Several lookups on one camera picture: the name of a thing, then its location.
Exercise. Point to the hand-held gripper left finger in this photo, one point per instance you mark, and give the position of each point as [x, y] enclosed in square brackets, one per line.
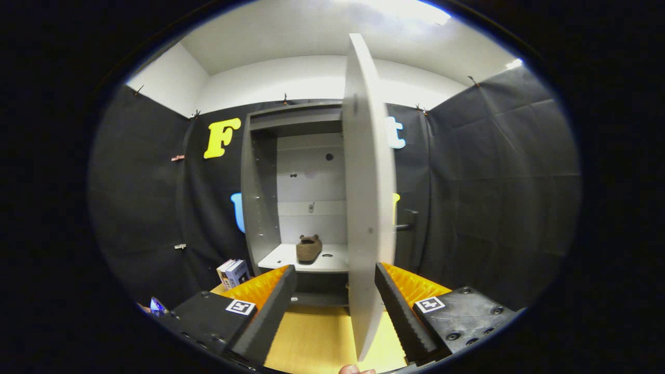
[267, 317]

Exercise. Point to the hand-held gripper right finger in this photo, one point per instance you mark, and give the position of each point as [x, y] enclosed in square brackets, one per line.
[400, 317]

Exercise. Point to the brown fuzzy shoe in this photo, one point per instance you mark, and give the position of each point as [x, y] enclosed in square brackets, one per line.
[308, 249]

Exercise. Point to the grey shoe cabinet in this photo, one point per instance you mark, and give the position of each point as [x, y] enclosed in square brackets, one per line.
[260, 197]

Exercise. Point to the beige shoe cabinet door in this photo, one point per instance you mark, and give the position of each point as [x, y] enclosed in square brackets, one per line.
[366, 182]

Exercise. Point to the blue book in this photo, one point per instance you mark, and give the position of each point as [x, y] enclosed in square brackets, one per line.
[240, 272]

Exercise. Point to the white spine book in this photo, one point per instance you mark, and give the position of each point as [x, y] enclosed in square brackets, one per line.
[230, 270]
[223, 269]

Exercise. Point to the small blue screen device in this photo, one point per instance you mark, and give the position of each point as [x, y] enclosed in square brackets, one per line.
[157, 306]

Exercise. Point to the black backdrop cloth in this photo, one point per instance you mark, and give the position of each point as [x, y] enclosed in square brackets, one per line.
[493, 197]

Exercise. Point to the small ceiling light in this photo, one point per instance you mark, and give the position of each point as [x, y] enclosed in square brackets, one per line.
[514, 63]

